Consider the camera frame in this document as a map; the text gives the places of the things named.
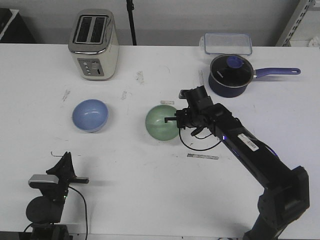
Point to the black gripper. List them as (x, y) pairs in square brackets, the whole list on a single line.
[(59, 192), (194, 115)]

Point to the green bowl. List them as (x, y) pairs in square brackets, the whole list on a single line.
[(157, 127)]

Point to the blue bowl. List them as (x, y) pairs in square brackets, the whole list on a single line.
[(90, 115)]

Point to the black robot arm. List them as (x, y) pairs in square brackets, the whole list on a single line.
[(45, 212), (286, 193)]

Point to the dark blue saucepan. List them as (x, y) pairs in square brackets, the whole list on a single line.
[(228, 92)]

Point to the glass pot lid blue knob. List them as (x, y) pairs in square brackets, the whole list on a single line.
[(231, 70)]

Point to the clear plastic food container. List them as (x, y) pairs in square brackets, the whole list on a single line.
[(213, 43)]

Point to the cream silver two-slot toaster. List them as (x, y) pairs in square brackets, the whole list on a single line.
[(94, 44)]

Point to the black tripod pole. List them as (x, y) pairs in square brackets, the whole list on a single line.
[(130, 7)]

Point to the white slotted shelf rack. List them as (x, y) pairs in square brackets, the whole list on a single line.
[(303, 27)]

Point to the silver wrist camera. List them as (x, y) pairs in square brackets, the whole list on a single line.
[(40, 181), (181, 94)]

